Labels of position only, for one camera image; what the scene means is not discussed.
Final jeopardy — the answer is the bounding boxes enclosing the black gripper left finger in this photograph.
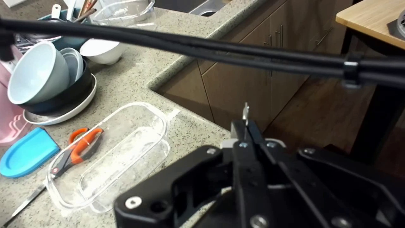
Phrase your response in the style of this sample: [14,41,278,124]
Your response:
[112,146,223,228]

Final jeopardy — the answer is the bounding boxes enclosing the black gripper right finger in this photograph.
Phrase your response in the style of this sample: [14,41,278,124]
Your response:
[231,121,405,228]

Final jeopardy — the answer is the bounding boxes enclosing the small white bowl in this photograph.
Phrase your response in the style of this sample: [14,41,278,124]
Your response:
[80,38,123,65]

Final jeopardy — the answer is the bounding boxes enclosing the clear plastic container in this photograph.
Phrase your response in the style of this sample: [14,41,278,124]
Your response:
[44,103,177,214]

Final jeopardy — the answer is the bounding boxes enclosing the blue silicone lid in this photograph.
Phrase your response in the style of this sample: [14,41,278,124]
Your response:
[0,127,59,179]

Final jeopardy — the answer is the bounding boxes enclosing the white plate under bowls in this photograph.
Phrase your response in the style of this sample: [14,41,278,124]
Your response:
[23,75,97,127]

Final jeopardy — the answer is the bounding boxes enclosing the pink knife block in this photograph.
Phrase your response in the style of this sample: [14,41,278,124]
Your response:
[0,46,29,146]

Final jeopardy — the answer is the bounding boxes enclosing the kitchen sink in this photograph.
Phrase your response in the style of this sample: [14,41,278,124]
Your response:
[154,0,231,17]

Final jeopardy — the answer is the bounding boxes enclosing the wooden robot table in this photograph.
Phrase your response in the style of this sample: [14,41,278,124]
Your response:
[335,0,405,51]

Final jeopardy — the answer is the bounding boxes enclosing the orange handled scissors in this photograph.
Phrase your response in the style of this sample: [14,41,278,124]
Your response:
[1,128,104,228]

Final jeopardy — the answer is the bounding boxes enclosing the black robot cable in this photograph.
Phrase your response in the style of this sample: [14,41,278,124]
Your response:
[0,17,405,90]

